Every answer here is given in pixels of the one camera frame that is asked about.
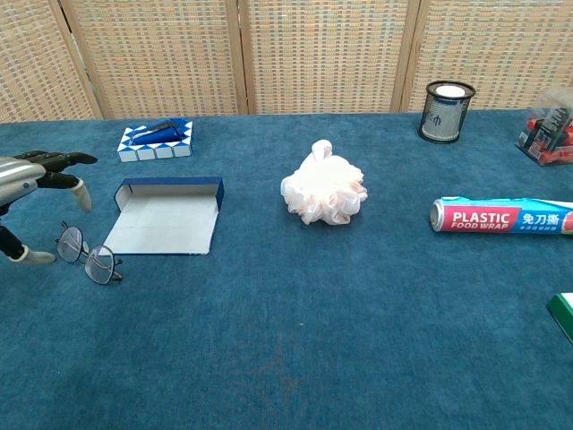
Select white bottle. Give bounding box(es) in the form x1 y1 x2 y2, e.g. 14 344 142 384
423 84 467 140

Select woven folding screen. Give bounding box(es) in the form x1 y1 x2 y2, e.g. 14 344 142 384
0 0 573 123

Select blue stapler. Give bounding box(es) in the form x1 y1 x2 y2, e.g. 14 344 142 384
132 119 184 145

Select plastic food wrap roll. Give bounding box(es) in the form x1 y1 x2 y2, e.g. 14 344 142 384
430 195 573 238

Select white pink bath loofah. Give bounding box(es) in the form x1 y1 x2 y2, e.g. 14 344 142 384
280 139 369 227

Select blue table carpet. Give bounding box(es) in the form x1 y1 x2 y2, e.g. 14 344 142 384
0 108 573 430

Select clear box red black toy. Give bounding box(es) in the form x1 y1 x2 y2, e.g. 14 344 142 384
514 87 573 168

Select white green product box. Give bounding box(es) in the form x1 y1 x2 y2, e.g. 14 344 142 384
545 291 573 346

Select black-rimmed eyeglasses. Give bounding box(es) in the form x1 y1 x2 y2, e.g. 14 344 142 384
56 221 124 286

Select blue white snake puzzle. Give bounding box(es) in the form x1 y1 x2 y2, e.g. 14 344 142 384
116 118 194 163

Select blue glasses case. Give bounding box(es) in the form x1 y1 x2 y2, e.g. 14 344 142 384
102 176 224 256

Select black mesh cup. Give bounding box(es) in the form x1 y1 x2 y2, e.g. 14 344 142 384
417 80 477 145

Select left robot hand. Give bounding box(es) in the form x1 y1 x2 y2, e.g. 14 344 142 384
0 150 98 265

